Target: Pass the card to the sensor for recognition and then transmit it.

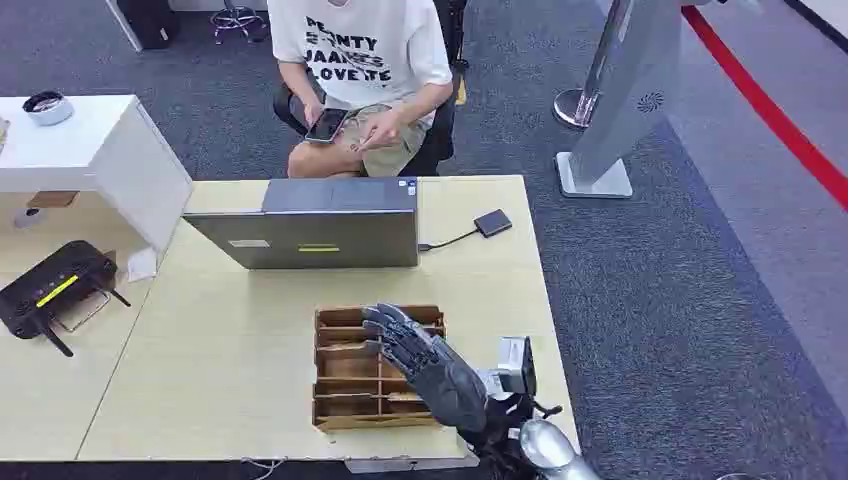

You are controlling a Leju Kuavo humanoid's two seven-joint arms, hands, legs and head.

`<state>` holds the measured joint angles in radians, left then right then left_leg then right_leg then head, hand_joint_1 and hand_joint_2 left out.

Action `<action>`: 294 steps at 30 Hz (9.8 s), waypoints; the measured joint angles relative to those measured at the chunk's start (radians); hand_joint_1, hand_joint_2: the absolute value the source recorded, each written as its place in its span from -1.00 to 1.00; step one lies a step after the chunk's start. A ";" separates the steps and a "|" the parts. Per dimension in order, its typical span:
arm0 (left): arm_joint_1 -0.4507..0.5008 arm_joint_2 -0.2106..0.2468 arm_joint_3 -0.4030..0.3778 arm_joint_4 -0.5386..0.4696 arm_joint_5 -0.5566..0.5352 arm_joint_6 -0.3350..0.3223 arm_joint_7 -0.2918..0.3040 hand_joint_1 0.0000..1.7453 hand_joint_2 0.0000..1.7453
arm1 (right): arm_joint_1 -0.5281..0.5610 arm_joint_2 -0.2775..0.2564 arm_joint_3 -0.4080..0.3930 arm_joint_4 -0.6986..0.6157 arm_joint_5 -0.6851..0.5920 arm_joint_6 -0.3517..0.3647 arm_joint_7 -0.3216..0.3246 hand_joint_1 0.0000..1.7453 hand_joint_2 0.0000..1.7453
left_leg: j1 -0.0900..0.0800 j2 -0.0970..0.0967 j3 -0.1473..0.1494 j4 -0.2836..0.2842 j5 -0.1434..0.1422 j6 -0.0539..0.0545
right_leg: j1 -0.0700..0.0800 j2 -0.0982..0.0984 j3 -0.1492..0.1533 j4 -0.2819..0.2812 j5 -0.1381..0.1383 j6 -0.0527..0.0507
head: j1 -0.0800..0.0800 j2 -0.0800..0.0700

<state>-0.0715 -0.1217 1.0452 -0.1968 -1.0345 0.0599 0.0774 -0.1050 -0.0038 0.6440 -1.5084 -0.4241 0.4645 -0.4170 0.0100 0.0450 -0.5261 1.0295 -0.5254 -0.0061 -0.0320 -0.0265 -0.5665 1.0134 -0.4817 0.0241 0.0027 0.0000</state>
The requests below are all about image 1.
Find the person's right hand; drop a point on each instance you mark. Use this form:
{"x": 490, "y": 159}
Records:
{"x": 312, "y": 114}

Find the wooden card box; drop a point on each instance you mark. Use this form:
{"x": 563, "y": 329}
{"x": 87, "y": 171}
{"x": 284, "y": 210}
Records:
{"x": 348, "y": 371}

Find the white round bowl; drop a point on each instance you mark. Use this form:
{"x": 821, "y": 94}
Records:
{"x": 48, "y": 109}

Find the pale card in box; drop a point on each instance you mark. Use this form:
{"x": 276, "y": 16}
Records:
{"x": 404, "y": 397}

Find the white panel leg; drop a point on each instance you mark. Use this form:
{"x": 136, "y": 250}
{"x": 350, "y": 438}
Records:
{"x": 126, "y": 25}

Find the black router with antennas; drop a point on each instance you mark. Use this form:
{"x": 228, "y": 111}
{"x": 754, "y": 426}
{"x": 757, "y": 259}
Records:
{"x": 53, "y": 285}

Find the person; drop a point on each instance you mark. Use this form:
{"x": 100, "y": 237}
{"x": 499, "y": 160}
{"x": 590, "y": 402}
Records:
{"x": 361, "y": 46}

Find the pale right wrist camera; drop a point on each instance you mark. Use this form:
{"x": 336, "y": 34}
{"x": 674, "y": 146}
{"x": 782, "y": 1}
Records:
{"x": 520, "y": 364}

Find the brown flat block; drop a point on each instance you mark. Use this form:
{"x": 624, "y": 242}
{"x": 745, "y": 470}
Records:
{"x": 53, "y": 199}

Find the black box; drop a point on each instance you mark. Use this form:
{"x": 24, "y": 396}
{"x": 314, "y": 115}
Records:
{"x": 149, "y": 20}

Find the white paper slip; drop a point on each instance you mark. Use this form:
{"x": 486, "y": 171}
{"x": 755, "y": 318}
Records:
{"x": 142, "y": 265}

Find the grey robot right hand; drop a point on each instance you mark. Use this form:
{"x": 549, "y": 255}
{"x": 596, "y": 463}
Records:
{"x": 447, "y": 387}

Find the white cabinet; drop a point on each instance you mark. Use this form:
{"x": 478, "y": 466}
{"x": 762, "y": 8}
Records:
{"x": 99, "y": 152}

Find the person's left hand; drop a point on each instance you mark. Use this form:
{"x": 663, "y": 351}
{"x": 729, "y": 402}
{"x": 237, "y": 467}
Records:
{"x": 381, "y": 132}

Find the black smartphone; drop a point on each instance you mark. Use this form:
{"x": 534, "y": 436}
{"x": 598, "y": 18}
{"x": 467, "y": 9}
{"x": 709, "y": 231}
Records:
{"x": 326, "y": 126}

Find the chrome stanchion post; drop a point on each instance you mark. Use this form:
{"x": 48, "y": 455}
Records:
{"x": 575, "y": 106}

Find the grey table edge bracket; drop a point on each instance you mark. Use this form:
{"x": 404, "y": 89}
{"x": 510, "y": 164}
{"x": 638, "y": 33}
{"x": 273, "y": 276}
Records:
{"x": 411, "y": 463}

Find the grey round base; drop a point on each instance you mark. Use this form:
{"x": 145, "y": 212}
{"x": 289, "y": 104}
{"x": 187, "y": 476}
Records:
{"x": 740, "y": 477}

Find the small dark external drive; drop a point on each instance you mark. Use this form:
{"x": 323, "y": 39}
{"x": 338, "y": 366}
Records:
{"x": 493, "y": 223}

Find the grey laptop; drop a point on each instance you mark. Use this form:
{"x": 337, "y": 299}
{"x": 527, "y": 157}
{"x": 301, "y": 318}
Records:
{"x": 318, "y": 238}

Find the chrome stool base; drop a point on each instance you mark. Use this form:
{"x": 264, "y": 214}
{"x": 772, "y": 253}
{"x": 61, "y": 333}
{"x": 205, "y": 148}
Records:
{"x": 235, "y": 16}

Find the grey sign stand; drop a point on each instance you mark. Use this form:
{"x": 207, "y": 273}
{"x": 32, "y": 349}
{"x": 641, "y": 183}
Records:
{"x": 629, "y": 93}

